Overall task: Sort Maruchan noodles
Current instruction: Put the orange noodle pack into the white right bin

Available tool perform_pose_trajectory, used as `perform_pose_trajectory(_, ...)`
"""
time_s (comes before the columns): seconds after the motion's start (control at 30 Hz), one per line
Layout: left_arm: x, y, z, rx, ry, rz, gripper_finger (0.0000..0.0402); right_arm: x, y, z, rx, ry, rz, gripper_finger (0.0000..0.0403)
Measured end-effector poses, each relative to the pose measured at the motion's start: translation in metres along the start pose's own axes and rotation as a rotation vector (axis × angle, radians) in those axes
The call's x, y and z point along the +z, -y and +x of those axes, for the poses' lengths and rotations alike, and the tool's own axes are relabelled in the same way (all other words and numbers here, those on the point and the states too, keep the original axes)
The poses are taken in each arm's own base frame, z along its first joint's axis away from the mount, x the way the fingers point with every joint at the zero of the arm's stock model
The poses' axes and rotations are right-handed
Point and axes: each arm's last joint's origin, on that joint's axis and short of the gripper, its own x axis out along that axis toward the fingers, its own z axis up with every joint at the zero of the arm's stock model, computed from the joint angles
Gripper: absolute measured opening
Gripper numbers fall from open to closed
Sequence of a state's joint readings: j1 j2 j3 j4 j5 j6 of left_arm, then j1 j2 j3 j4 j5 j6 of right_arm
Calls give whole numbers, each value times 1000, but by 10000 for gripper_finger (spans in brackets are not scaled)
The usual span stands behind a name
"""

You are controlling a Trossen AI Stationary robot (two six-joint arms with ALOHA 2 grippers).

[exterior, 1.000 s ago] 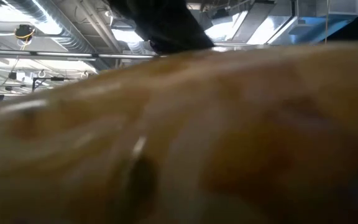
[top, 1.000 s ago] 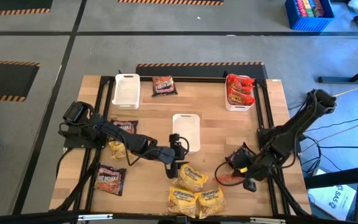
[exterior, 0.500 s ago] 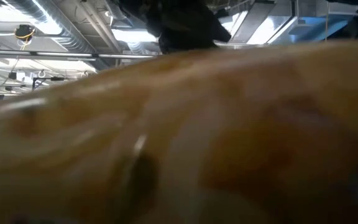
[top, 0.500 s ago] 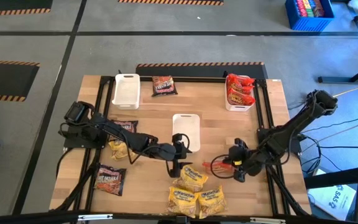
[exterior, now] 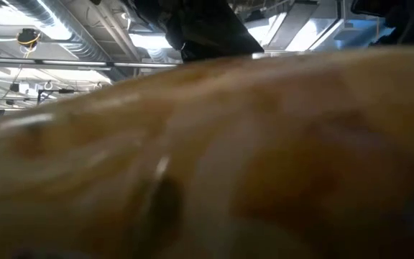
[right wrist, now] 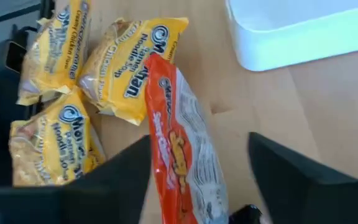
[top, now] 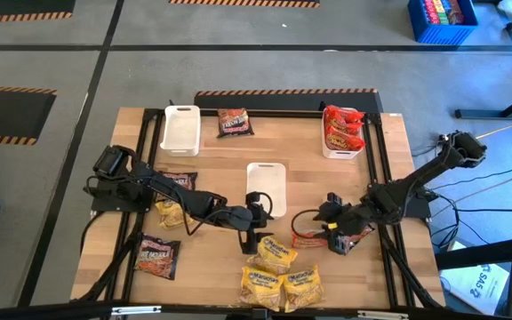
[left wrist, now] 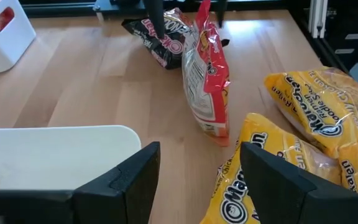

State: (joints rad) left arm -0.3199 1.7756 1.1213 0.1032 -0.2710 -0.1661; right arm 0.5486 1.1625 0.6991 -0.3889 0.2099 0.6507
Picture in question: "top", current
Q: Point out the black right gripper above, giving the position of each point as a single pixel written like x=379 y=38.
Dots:
x=342 y=220

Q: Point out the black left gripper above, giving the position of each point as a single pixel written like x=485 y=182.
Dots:
x=253 y=218

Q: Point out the yellow Maruchan ramen pack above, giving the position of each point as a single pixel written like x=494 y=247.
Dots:
x=276 y=260
x=259 y=289
x=302 y=289
x=171 y=215

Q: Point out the black Fire Noodle ramen pack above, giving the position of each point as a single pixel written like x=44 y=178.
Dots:
x=362 y=233
x=156 y=260
x=182 y=180
x=234 y=123

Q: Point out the white plastic bin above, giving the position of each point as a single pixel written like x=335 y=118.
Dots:
x=180 y=133
x=340 y=154
x=267 y=182

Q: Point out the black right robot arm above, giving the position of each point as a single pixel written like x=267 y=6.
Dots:
x=416 y=182

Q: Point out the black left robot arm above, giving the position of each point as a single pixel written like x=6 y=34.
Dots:
x=171 y=191

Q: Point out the black hazard-striped floor mat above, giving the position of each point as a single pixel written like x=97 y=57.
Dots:
x=7 y=115
x=238 y=3
x=282 y=101
x=16 y=6

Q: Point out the black floor bar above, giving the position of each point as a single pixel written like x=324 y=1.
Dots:
x=482 y=255

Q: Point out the white printed cardboard box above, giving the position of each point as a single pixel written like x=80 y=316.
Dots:
x=478 y=289

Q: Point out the black office desk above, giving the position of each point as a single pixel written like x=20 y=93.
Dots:
x=482 y=114

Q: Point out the blue plastic crate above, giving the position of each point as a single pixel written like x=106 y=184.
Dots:
x=442 y=36

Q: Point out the black aluminium rig frame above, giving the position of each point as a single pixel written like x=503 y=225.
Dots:
x=149 y=112

